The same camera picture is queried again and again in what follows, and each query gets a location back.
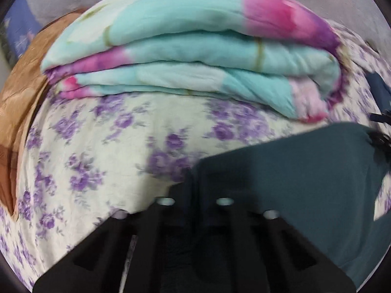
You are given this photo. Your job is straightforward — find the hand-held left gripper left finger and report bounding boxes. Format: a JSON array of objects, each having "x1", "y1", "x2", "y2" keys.
[{"x1": 32, "y1": 170, "x2": 196, "y2": 293}]

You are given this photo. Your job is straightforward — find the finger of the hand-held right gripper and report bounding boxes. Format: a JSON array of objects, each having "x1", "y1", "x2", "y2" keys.
[
  {"x1": 369, "y1": 111, "x2": 391, "y2": 123},
  {"x1": 368, "y1": 131, "x2": 391, "y2": 149}
]

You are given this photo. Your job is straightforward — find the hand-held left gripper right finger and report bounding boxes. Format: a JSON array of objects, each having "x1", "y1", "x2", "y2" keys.
[{"x1": 197, "y1": 196, "x2": 357, "y2": 293}]

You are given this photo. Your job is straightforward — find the dark teal pants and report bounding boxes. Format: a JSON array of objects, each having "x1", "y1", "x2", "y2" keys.
[{"x1": 192, "y1": 121, "x2": 391, "y2": 293}]

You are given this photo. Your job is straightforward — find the dark blue cloth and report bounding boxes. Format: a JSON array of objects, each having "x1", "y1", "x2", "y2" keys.
[{"x1": 366, "y1": 72, "x2": 391, "y2": 112}]

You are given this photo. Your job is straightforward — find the white purple floral bedsheet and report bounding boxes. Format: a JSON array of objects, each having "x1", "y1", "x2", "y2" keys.
[{"x1": 0, "y1": 18, "x2": 391, "y2": 293}]

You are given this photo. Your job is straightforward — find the folded turquoise pink floral quilt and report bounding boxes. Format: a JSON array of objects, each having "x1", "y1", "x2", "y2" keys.
[{"x1": 40, "y1": 0, "x2": 343, "y2": 124}]

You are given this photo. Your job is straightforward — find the brown satin cloth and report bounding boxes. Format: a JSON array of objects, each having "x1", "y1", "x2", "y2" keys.
[{"x1": 0, "y1": 9, "x2": 90, "y2": 221}]

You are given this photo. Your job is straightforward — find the blue patterned pillow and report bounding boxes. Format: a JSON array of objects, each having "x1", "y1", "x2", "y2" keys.
[{"x1": 4, "y1": 0, "x2": 44, "y2": 58}]

